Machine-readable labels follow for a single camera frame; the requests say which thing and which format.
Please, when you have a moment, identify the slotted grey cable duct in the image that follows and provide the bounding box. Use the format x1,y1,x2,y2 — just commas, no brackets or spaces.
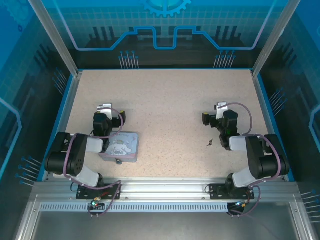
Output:
39,202,230,214

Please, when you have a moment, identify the blue cartoon tin box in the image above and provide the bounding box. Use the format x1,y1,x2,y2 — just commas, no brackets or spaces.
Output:
98,131,140,165

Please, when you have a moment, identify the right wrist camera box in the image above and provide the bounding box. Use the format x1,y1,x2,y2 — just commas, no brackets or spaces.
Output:
213,101,229,120

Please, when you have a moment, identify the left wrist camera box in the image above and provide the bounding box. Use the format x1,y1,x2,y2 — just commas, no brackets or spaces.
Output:
96,102,114,119

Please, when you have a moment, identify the aluminium frame post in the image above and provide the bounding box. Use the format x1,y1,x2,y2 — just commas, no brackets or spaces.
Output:
26,0,84,78
250,0,302,78

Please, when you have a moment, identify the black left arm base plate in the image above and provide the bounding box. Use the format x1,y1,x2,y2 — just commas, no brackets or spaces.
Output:
75,183,123,201

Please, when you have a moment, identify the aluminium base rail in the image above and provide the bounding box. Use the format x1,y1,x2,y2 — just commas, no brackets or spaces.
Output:
32,177,301,201

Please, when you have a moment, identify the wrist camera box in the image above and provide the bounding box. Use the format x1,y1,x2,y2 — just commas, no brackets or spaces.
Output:
213,101,229,120
96,102,114,119

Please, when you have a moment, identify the small connector with green light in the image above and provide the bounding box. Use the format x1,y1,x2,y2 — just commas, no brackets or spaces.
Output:
89,198,105,211
230,199,251,210

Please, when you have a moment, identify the aluminium side rail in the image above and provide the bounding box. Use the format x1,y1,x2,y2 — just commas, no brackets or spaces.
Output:
41,71,83,182
250,71,297,182

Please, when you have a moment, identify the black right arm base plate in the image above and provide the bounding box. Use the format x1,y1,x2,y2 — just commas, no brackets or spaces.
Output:
208,183,256,201

